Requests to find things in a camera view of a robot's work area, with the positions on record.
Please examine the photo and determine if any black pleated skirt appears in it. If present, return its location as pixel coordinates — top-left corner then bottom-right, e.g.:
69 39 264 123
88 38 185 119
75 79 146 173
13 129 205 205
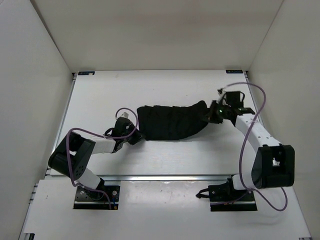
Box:
137 100 208 141

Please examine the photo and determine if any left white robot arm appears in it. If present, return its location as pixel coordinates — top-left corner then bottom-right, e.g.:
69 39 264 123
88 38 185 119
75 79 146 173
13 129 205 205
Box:
48 117 146 203

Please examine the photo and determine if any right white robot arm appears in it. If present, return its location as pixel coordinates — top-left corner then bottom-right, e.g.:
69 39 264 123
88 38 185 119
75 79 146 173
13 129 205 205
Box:
206 89 295 202

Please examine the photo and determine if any right blue corner label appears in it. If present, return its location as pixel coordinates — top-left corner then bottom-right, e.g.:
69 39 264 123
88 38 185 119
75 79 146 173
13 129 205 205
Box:
225 69 243 74

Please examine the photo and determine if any blue corner label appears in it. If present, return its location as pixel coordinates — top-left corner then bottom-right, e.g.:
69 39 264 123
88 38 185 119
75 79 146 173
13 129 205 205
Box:
77 71 95 76
225 69 243 74

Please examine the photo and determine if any left blue corner label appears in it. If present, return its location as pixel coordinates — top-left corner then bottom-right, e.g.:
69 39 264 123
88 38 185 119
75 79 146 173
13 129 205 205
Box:
77 71 95 76

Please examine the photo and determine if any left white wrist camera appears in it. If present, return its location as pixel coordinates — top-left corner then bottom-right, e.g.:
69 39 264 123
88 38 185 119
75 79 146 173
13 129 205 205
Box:
120 112 129 119

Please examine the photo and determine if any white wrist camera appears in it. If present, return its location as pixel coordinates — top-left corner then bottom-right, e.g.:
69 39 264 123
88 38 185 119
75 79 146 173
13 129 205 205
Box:
216 88 226 105
120 112 129 119

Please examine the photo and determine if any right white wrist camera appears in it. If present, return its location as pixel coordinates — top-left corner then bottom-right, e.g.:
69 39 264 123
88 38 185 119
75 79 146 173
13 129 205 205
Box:
216 88 226 105

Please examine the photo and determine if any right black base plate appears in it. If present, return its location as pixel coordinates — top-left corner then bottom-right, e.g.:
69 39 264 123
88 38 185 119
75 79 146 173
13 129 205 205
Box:
195 182 258 212

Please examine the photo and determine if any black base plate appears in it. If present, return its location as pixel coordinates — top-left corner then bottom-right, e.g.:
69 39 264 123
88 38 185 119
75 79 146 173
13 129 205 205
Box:
73 182 121 211
195 182 258 212

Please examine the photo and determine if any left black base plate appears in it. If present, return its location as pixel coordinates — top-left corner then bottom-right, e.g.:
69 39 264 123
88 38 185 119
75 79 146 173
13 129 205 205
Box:
73 182 121 211

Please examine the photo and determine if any aluminium front rail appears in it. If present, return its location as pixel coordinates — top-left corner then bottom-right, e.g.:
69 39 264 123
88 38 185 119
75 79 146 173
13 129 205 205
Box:
49 174 233 182

